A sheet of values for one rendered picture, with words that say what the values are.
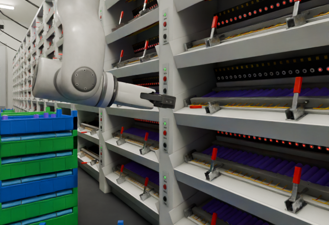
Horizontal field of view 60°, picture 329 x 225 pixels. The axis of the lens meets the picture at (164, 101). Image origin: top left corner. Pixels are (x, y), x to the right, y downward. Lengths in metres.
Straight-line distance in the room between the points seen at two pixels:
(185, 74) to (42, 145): 0.61
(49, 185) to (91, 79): 0.76
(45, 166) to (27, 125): 0.17
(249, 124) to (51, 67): 0.47
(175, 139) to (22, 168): 0.58
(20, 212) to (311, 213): 0.97
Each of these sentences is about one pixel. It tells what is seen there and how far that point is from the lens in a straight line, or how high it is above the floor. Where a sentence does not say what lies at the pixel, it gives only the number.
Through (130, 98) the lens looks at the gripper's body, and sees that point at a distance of 0.65.
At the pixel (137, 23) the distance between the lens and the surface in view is 1.27.
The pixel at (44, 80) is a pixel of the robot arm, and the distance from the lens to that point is 0.60.
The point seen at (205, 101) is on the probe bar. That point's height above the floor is 0.52.
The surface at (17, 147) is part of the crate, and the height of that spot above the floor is 0.35.
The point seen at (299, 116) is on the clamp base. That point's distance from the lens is 0.66.
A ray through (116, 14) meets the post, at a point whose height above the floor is 1.00.
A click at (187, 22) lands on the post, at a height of 0.80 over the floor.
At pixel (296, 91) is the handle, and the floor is 0.55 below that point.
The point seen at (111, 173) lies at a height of 0.11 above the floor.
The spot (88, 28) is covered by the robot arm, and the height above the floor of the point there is 0.67.
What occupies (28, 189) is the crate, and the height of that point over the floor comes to 0.19.
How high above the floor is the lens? 0.54
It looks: 1 degrees down
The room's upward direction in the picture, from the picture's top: straight up
